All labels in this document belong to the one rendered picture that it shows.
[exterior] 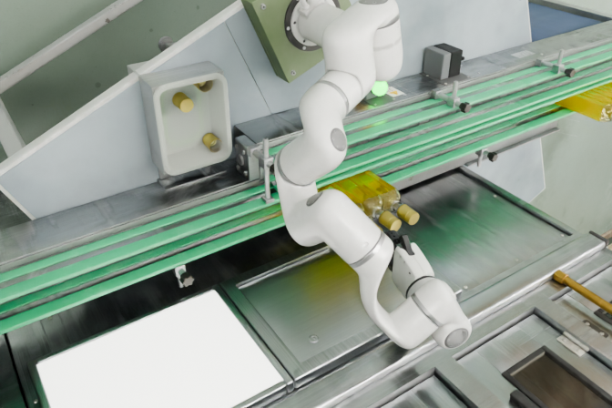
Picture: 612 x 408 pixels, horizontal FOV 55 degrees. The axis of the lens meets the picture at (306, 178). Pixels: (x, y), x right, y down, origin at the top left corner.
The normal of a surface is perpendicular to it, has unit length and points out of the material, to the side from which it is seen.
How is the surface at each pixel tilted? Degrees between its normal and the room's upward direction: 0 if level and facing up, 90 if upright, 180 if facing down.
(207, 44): 0
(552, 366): 90
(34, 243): 90
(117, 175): 0
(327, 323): 90
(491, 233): 91
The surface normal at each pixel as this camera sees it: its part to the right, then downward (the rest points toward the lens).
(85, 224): 0.00, -0.85
